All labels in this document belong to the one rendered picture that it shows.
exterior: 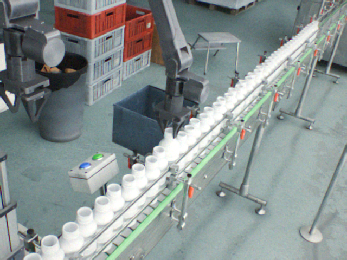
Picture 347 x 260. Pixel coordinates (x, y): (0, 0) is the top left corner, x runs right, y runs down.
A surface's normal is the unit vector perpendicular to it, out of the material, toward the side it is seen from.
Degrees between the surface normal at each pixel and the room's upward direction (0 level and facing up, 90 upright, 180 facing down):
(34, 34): 92
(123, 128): 90
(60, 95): 94
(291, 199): 0
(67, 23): 90
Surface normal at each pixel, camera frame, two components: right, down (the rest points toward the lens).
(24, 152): 0.12, -0.85
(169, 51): -0.46, 0.38
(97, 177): 0.85, 0.04
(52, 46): 0.86, 0.35
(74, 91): 0.71, 0.48
